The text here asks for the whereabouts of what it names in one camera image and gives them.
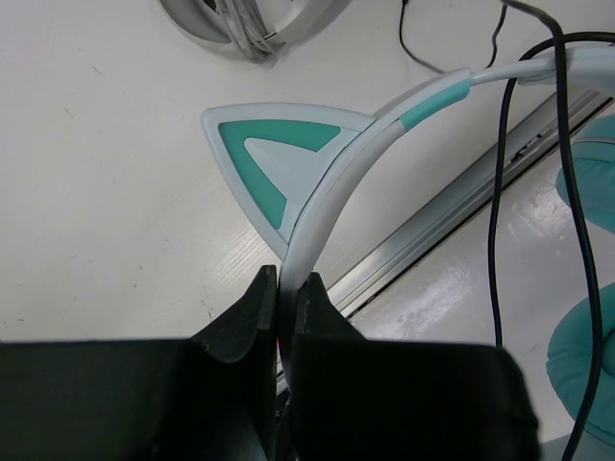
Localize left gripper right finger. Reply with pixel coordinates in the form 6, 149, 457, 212
290, 274, 541, 460

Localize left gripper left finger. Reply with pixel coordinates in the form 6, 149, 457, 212
1, 266, 277, 460

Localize teal cat-ear headphones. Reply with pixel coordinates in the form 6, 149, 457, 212
200, 40, 615, 433

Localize black audio cable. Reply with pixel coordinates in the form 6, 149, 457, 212
398, 0, 615, 461

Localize white grey headphones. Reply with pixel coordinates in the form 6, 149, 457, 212
159, 0, 349, 64

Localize aluminium front rail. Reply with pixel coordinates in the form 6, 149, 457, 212
331, 88, 615, 321

